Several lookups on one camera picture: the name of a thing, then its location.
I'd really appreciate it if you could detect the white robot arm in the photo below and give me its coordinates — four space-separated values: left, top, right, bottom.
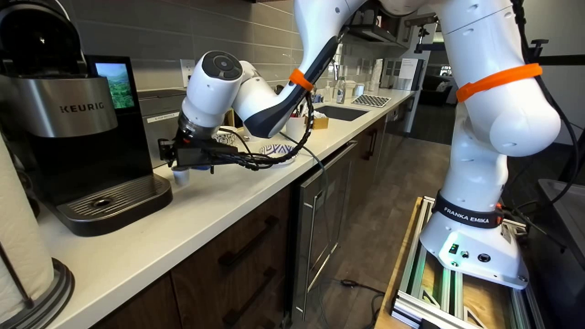
159 0 562 288

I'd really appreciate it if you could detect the white paper towel roll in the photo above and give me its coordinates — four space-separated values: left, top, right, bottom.
0 139 75 329

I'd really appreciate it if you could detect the blue patterned small plate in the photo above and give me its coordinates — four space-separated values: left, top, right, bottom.
264 144 293 157

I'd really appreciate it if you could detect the black Keurig coffee maker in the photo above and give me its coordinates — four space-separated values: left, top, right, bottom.
0 0 172 235

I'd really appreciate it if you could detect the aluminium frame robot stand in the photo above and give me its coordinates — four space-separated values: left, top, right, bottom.
375 195 545 329

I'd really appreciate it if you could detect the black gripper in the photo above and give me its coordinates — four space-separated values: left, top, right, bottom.
158 129 229 168

